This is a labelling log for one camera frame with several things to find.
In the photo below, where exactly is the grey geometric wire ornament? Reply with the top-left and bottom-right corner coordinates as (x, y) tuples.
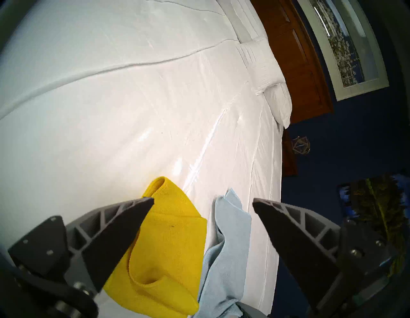
(292, 136), (311, 156)

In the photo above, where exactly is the brown wooden nightstand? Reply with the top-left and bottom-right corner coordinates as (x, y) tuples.
(282, 128), (298, 177)

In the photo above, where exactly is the white framed flower picture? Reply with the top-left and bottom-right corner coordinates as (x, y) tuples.
(296, 0), (390, 102)

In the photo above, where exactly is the small pleated white pillow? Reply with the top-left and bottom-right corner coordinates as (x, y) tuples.
(235, 36), (286, 96)

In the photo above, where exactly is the brown wooden headboard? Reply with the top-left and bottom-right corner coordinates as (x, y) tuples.
(250, 0), (333, 124)

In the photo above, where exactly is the yellow hand towel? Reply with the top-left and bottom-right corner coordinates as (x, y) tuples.
(103, 176), (208, 316)

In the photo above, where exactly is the forest lake wall poster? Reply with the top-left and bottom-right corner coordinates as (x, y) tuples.
(340, 175), (410, 276)

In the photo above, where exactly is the large white pillow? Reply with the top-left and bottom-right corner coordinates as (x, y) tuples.
(263, 83), (292, 129)
(218, 0), (268, 44)

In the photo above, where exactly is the light blue hand towel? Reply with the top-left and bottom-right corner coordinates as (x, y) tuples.
(194, 188), (252, 318)

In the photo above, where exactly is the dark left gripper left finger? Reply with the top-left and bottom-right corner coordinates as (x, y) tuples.
(66, 197), (155, 292)

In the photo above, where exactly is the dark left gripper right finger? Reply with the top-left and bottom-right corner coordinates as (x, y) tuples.
(253, 198), (341, 316)

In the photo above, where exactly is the white bed comforter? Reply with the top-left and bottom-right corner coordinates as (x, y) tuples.
(0, 0), (284, 316)

